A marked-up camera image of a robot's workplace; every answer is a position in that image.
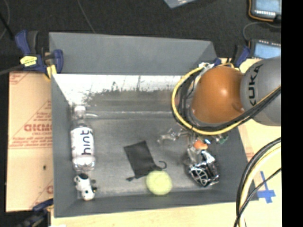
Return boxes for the clear plastic bottle, white label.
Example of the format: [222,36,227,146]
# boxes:
[70,105,97,173]

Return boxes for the black cloth pouch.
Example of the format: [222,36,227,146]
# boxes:
[123,140,168,182]

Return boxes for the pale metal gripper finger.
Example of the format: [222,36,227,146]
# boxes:
[165,128,182,137]
[156,135,178,147]

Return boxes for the white and black toy cow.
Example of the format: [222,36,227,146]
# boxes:
[73,173,98,201]

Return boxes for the grey metal bin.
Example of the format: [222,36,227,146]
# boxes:
[48,32,258,218]

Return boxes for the clear spray bottle, orange top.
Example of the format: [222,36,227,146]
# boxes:
[186,138,216,166]

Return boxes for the yellow-green tennis ball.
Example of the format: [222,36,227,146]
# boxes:
[145,170,173,196]

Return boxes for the brown cardboard board, red print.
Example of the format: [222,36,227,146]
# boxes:
[5,70,54,213]

